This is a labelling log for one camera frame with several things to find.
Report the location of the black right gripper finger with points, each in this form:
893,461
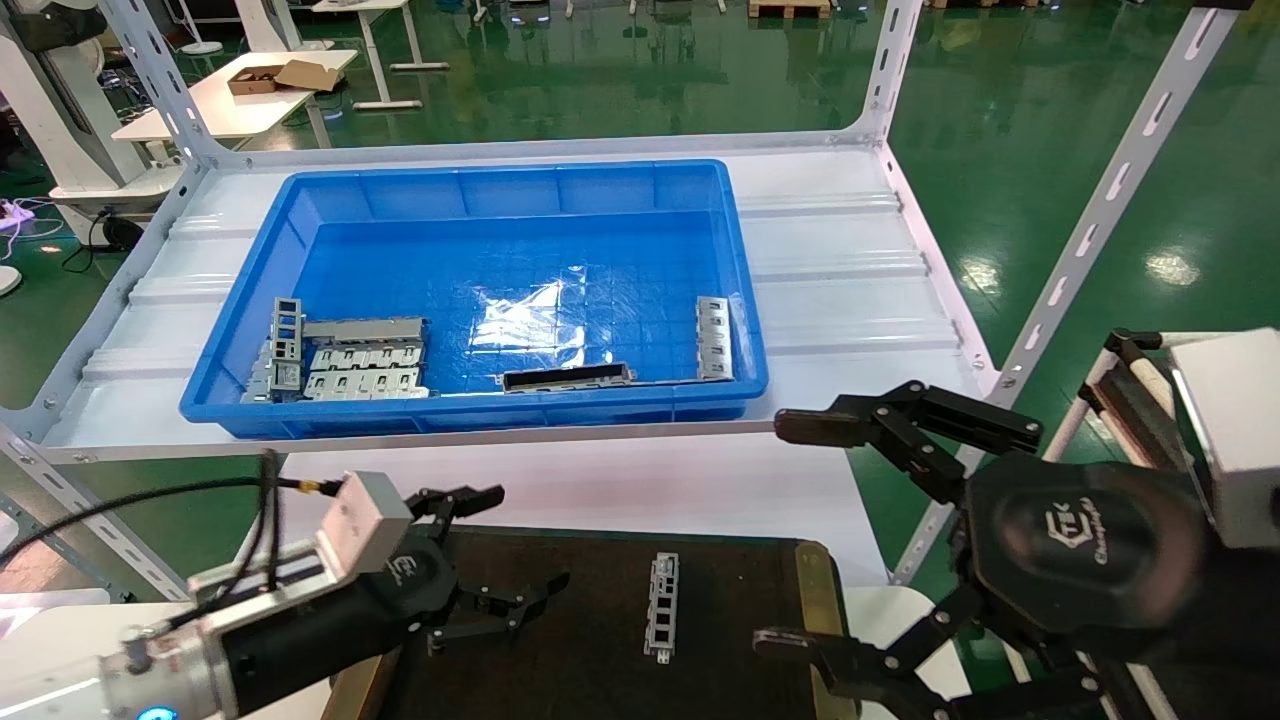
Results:
900,420
900,690

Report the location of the pipe-frame workbench with black mat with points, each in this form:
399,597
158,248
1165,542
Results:
1135,400

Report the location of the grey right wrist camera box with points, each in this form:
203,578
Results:
1240,430

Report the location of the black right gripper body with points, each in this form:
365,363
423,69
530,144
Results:
1090,550

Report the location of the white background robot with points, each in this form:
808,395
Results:
60,110

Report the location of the grey metal channel part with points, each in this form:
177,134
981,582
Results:
365,328

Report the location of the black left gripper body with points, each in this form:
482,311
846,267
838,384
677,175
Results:
410,590

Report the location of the wooden pallet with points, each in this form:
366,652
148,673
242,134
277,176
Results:
790,8

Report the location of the white pedestal base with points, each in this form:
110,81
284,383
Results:
205,45

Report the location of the black round floor device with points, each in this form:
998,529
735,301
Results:
122,232

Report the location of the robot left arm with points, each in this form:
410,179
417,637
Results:
280,640

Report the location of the grey slotted metal plate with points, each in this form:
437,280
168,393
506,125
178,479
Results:
310,392
312,362

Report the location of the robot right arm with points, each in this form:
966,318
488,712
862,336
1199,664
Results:
1230,640

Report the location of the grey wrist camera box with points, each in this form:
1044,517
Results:
1240,430
365,515

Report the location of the white table with box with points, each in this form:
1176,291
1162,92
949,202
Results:
230,115

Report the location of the white slotted metal shelf rack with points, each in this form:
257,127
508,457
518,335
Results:
850,260

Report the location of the white desk with legs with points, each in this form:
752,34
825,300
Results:
371,45

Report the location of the black conveyor mat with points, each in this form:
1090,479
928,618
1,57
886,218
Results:
580,650

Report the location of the grey perforated metal bracket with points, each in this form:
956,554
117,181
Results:
255,385
651,610
273,345

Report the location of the dark metal channel part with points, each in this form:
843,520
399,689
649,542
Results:
565,378

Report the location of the open cardboard box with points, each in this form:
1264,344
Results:
300,75

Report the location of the blue plastic bin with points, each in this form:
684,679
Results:
520,250

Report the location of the grey slotted metal strip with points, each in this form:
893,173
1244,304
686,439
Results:
703,340

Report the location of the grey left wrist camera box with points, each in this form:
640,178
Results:
365,515

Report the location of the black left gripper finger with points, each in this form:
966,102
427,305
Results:
445,503
490,615

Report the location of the white power strip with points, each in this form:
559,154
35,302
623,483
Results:
12,212

